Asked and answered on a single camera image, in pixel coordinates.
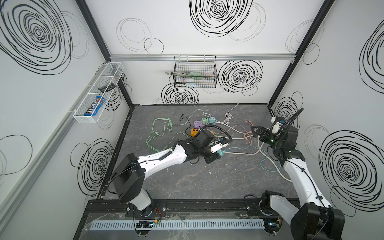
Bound teal charger plug front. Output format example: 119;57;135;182
217;150;224;157

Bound orange power strip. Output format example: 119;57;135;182
191;129;199;137

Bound white usb cable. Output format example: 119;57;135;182
223;102;240;125

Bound purple power strip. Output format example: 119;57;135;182
194;120;204;129

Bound teal charger plug small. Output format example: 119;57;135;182
209;117;216;125

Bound light green charger plug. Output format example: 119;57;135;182
202;118;209;125

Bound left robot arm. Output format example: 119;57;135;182
109;125;233;218

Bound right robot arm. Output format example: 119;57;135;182
251;108;345;240

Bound green tongs in basket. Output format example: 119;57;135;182
165;72;204;81

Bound black remote control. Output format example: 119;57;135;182
98;83;116;94

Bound blue candy packet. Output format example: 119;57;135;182
84;96;105;116

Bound pink charging cable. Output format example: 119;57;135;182
221;119;259;146

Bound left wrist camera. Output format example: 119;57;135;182
210;137;229;154

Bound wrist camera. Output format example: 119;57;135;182
270;117;286;136
210;137;229;154

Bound white power cords bundle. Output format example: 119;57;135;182
214;119;293;184

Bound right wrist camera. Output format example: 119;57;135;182
270;117;286;136

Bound black usb cable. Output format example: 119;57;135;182
179;113;193;133

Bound tangled green charging cables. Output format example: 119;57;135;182
145;109;205;152

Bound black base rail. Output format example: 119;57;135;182
85;197;278;218

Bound grey slotted cable duct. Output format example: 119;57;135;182
89;219;265;231

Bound black wire basket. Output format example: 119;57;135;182
171;55;218;88

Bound white wire shelf basket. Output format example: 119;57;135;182
74;62;124;124

